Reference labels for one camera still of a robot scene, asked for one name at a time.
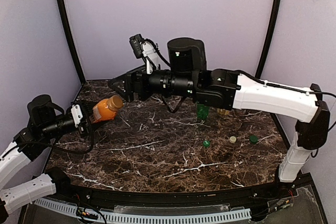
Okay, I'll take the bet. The orange drink bottle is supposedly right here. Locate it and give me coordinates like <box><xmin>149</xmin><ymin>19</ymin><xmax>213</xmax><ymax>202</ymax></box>
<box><xmin>90</xmin><ymin>99</ymin><xmax>118</xmax><ymax>123</ymax></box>

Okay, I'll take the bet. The green soda bottle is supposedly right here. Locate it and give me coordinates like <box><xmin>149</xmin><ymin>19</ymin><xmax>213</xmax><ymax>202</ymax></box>
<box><xmin>197</xmin><ymin>103</ymin><xmax>209</xmax><ymax>121</ymax></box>

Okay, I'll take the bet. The yellow tea bottle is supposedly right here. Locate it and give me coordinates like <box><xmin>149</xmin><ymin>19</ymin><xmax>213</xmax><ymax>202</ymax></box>
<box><xmin>217</xmin><ymin>109</ymin><xmax>230</xmax><ymax>116</ymax></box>

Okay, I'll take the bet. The small green soda cap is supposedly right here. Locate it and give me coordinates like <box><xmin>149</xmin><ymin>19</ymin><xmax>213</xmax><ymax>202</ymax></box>
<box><xmin>203</xmin><ymin>140</ymin><xmax>211</xmax><ymax>147</ymax></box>

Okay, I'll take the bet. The cream bottle cap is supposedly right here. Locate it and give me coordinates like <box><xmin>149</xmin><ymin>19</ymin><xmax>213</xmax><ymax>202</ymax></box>
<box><xmin>229</xmin><ymin>136</ymin><xmax>237</xmax><ymax>143</ymax></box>

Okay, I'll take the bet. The green bottle cap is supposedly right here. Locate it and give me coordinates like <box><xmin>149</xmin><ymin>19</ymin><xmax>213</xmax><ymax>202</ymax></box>
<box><xmin>249</xmin><ymin>135</ymin><xmax>258</xmax><ymax>144</ymax></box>

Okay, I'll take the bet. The tan orange bottle cap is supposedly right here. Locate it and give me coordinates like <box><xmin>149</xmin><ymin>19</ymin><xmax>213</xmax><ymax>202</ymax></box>
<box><xmin>107</xmin><ymin>95</ymin><xmax>123</xmax><ymax>111</ymax></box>

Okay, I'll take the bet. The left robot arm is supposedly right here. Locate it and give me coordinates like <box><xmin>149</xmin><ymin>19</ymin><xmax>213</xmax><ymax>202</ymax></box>
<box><xmin>1</xmin><ymin>94</ymin><xmax>94</xmax><ymax>222</ymax></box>

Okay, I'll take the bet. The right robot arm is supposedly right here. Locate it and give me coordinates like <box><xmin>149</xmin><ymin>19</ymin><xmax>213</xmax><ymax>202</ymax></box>
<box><xmin>108</xmin><ymin>34</ymin><xmax>330</xmax><ymax>183</ymax></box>

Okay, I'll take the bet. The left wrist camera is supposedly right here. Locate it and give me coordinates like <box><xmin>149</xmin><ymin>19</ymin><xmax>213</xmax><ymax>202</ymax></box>
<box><xmin>70</xmin><ymin>104</ymin><xmax>84</xmax><ymax>128</ymax></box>

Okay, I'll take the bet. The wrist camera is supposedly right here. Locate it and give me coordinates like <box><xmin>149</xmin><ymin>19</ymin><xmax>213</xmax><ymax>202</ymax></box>
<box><xmin>70</xmin><ymin>104</ymin><xmax>84</xmax><ymax>128</ymax></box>
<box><xmin>129</xmin><ymin>34</ymin><xmax>161</xmax><ymax>74</ymax></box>

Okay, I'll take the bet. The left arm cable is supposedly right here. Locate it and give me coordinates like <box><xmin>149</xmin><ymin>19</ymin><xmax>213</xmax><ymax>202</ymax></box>
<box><xmin>13</xmin><ymin>124</ymin><xmax>95</xmax><ymax>154</ymax></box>

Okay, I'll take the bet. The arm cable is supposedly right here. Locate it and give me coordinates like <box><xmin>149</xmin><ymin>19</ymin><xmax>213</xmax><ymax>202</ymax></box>
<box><xmin>13</xmin><ymin>124</ymin><xmax>95</xmax><ymax>154</ymax></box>
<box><xmin>161</xmin><ymin>95</ymin><xmax>186</xmax><ymax>114</ymax></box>

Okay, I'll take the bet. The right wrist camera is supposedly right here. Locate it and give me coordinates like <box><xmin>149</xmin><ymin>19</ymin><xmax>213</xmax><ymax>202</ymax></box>
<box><xmin>129</xmin><ymin>34</ymin><xmax>161</xmax><ymax>74</ymax></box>

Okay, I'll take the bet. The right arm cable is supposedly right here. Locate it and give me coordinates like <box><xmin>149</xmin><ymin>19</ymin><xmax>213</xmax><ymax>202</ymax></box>
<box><xmin>161</xmin><ymin>95</ymin><xmax>186</xmax><ymax>114</ymax></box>

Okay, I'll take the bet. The white slotted cable duct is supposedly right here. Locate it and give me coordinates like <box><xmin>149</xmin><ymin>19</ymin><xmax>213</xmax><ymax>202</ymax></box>
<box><xmin>34</xmin><ymin>198</ymin><xmax>251</xmax><ymax>223</ymax></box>

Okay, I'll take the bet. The left black frame post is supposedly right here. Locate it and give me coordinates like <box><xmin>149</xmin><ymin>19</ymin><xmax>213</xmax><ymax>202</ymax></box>
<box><xmin>56</xmin><ymin>0</ymin><xmax>86</xmax><ymax>85</ymax></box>

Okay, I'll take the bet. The black frame post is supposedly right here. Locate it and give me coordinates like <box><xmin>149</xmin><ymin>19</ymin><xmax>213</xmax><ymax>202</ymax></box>
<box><xmin>255</xmin><ymin>0</ymin><xmax>281</xmax><ymax>79</ymax></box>
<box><xmin>56</xmin><ymin>0</ymin><xmax>86</xmax><ymax>85</ymax></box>

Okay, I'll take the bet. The black front rail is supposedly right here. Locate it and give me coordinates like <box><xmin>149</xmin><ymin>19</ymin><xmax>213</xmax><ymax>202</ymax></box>
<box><xmin>51</xmin><ymin>177</ymin><xmax>300</xmax><ymax>209</ymax></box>

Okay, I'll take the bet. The right black frame post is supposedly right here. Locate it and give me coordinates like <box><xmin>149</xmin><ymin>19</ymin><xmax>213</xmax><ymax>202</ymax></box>
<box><xmin>255</xmin><ymin>0</ymin><xmax>281</xmax><ymax>79</ymax></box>

